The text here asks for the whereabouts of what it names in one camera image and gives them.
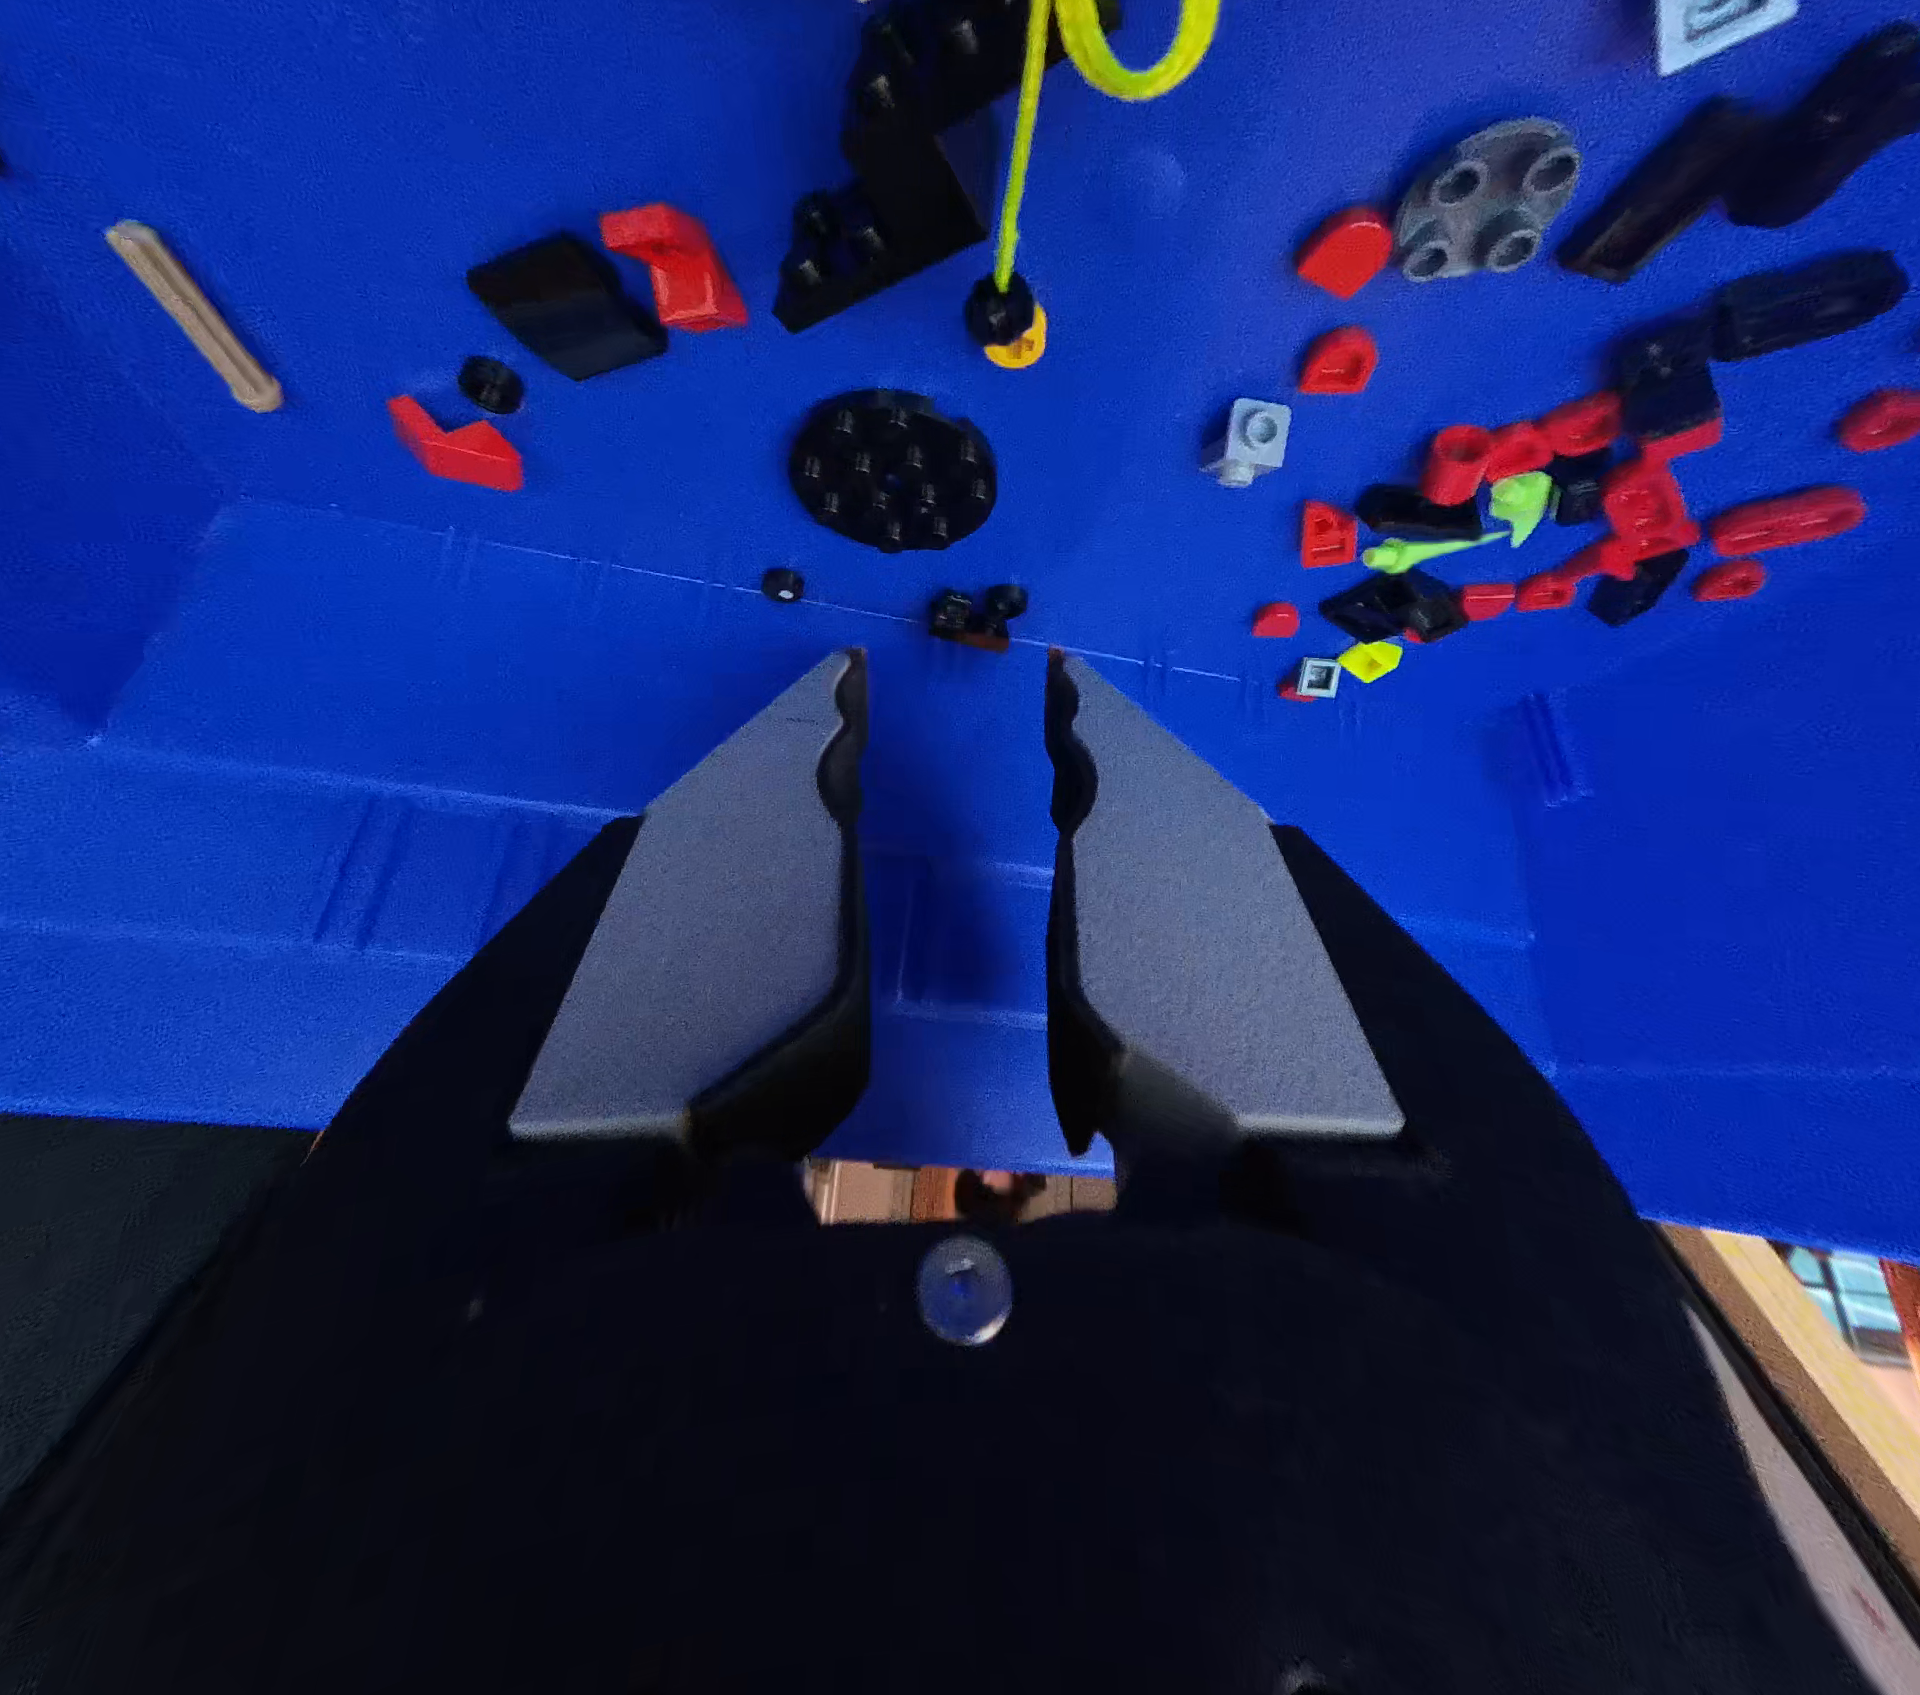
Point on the red lego wedge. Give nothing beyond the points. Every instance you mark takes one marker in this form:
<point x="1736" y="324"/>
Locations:
<point x="459" y="450"/>

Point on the small red curved tile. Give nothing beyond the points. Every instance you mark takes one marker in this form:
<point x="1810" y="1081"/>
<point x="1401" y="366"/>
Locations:
<point x="1341" y="360"/>

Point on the blue plastic bin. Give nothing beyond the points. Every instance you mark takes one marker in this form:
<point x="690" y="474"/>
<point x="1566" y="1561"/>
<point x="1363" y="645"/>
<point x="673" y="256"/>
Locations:
<point x="374" y="675"/>

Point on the yellow black round lego piece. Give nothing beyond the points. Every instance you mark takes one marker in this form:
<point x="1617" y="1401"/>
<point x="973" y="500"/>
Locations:
<point x="1008" y="322"/>

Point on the red lego bracket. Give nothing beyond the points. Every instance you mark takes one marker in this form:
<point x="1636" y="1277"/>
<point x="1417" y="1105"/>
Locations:
<point x="682" y="270"/>

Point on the pile of red black pieces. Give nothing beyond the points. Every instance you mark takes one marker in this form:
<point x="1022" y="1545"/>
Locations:
<point x="1643" y="510"/>

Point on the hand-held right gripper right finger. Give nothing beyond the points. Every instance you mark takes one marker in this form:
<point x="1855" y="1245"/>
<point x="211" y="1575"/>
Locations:
<point x="1200" y="959"/>

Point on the tan lego bar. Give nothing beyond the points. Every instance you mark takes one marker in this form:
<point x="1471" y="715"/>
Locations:
<point x="193" y="314"/>

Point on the black lego slope tile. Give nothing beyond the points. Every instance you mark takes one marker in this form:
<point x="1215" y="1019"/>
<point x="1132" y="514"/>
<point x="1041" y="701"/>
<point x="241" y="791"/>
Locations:
<point x="567" y="302"/>

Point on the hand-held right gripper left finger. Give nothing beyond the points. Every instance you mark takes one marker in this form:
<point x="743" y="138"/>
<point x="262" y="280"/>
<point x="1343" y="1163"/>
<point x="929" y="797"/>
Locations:
<point x="705" y="945"/>

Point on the grey round lego plate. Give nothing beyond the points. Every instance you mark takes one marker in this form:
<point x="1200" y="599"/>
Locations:
<point x="1484" y="200"/>

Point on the tiny black lego stud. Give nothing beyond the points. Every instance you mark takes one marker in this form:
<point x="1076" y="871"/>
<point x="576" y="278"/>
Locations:
<point x="782" y="585"/>

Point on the black round lego plate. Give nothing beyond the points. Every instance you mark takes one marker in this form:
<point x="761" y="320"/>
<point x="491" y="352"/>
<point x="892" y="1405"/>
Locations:
<point x="892" y="470"/>

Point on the small black round stud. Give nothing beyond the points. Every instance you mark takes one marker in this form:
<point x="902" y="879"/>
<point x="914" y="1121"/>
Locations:
<point x="488" y="384"/>

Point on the black lego link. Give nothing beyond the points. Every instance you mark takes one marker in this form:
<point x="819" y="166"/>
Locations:
<point x="1809" y="302"/>

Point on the black stepped lego brick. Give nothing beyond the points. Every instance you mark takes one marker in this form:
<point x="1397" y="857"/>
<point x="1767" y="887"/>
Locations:
<point x="892" y="180"/>

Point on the long black lego piece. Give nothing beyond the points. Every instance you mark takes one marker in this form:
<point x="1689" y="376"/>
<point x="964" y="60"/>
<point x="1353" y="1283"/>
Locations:
<point x="1741" y="164"/>

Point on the small black lego clip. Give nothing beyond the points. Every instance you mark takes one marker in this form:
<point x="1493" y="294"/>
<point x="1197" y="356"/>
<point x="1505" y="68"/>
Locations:
<point x="975" y="611"/>

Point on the light grey lego brick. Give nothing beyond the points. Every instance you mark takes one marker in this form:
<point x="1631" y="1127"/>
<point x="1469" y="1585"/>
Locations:
<point x="1248" y="440"/>

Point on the large red curved tile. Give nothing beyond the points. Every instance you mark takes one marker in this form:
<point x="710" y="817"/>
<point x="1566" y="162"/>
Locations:
<point x="1346" y="252"/>

